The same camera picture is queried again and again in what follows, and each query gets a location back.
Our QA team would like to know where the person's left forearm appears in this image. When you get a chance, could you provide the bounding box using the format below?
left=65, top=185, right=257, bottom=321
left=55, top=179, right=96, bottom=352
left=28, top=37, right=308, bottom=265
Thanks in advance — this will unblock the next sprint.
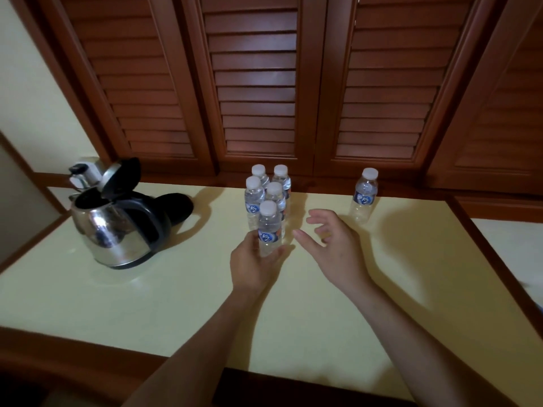
left=120, top=288, right=266, bottom=407

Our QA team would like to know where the person's right hand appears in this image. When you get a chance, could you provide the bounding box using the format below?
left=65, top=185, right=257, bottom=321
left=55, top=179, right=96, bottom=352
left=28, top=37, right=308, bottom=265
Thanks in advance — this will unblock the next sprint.
left=291, top=209, right=376, bottom=295

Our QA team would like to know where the wooden cabinet cream top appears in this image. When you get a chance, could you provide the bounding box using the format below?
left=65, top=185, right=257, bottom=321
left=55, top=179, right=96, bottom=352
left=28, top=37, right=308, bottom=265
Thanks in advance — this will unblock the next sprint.
left=0, top=173, right=543, bottom=407

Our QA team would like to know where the person's right forearm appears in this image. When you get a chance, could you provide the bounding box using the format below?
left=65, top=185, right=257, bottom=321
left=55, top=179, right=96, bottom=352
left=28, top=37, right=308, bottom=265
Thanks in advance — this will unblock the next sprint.
left=350, top=279, right=520, bottom=407

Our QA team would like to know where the clear plastic water bottle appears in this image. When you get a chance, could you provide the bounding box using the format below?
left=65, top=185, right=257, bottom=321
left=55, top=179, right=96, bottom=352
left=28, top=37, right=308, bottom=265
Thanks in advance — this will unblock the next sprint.
left=348, top=167, right=380, bottom=225
left=244, top=176, right=266, bottom=232
left=271, top=164, right=292, bottom=200
left=257, top=200, right=286, bottom=258
left=251, top=164, right=270, bottom=189
left=264, top=181, right=287, bottom=221

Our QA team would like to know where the wooden louvered shutter door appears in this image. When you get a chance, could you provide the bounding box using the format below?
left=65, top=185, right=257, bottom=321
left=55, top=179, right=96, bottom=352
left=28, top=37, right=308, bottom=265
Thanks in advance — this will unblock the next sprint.
left=182, top=0, right=327, bottom=174
left=316, top=0, right=497, bottom=176
left=36, top=0, right=215, bottom=176
left=426, top=0, right=543, bottom=196

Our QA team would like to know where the stainless steel electric kettle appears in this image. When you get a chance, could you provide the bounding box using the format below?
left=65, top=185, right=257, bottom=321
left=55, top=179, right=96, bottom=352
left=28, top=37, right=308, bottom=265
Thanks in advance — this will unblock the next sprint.
left=69, top=157, right=195, bottom=270

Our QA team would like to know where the white wall socket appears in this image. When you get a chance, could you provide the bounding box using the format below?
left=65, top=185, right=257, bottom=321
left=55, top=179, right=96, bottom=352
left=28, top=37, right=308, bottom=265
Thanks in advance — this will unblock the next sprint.
left=78, top=156, right=107, bottom=187

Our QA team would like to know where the person's left hand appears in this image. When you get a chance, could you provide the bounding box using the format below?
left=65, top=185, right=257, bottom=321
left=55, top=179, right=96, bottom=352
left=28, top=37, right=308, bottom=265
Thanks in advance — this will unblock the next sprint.
left=230, top=231, right=294, bottom=295

